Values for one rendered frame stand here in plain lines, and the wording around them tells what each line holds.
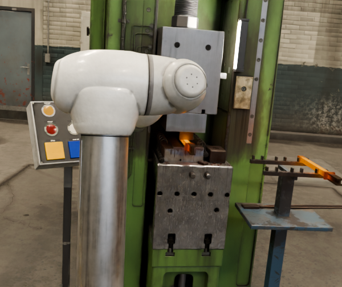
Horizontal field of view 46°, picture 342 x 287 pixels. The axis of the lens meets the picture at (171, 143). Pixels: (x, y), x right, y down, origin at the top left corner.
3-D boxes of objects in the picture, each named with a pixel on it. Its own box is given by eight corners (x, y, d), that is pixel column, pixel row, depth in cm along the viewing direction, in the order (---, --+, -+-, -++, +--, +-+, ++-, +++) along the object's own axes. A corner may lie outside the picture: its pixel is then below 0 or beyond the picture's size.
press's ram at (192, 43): (233, 115, 202) (241, 33, 194) (157, 111, 196) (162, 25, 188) (212, 105, 243) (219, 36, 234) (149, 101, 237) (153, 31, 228)
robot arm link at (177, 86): (196, 66, 98) (141, 62, 95) (220, 49, 80) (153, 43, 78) (195, 121, 98) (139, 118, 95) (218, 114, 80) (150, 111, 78)
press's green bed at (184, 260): (215, 328, 221) (223, 249, 211) (146, 330, 215) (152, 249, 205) (194, 274, 274) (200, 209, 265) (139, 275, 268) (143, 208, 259)
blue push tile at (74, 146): (87, 156, 175) (85, 140, 177) (70, 158, 171) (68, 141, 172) (86, 157, 177) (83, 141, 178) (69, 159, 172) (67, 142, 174)
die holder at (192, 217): (224, 249, 211) (233, 166, 202) (151, 249, 205) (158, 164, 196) (200, 209, 265) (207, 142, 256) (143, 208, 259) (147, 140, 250)
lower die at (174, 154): (202, 162, 205) (204, 146, 203) (163, 161, 202) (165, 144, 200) (187, 144, 246) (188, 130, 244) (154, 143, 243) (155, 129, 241)
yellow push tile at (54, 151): (65, 158, 170) (62, 141, 171) (47, 159, 165) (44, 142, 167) (63, 159, 171) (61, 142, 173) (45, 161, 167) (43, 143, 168)
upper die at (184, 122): (205, 132, 202) (207, 114, 200) (165, 131, 199) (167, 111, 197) (189, 119, 243) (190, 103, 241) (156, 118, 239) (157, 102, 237)
